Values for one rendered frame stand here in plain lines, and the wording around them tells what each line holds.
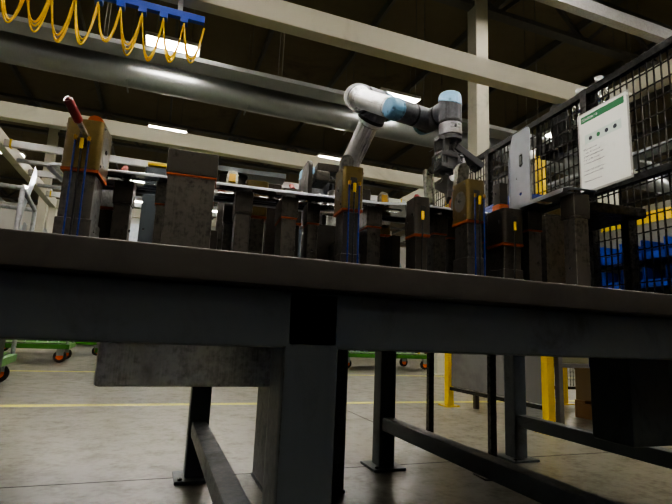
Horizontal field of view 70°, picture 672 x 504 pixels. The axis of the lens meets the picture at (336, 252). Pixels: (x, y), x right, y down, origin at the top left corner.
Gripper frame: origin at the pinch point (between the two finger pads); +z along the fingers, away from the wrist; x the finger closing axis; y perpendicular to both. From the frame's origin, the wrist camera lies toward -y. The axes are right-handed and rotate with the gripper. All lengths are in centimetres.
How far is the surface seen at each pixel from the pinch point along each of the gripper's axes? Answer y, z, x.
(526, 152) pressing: -27.1, -18.7, -0.2
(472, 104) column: -425, -411, -672
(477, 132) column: -426, -346, -657
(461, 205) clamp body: 8.4, 7.7, 17.2
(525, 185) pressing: -26.9, -7.2, -1.0
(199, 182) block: 80, 9, 16
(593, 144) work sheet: -55, -25, 1
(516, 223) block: -7.7, 12.0, 19.5
